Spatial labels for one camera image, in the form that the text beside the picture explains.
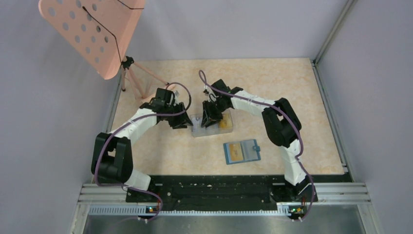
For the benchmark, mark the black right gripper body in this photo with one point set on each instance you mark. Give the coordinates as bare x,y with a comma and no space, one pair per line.
216,108

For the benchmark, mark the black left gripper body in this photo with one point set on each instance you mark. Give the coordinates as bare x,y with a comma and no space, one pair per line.
174,109

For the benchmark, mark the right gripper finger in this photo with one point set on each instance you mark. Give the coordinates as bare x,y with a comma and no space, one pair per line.
205,115
209,121

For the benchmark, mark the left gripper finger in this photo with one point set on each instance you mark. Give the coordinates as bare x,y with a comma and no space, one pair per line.
176,125
184,119

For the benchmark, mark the clear plastic card box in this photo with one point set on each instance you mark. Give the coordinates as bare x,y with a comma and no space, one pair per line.
198,131

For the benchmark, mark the yellow card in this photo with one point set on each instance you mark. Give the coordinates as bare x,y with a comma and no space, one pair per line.
226,123

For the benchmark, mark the gold card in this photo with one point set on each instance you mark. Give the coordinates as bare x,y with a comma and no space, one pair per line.
235,153

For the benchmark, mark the blue leather card holder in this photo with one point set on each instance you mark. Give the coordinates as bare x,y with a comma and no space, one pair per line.
250,148

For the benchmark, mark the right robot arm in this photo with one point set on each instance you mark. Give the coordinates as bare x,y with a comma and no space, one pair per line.
281,124

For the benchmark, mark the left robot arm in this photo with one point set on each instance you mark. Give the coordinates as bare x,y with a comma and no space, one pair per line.
112,162

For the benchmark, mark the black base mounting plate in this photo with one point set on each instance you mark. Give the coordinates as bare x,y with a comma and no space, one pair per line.
233,193

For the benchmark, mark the pink perforated music stand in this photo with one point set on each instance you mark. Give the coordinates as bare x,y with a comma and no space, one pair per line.
99,30

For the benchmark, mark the aluminium rail frame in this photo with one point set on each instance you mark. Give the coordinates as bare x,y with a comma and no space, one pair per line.
112,201

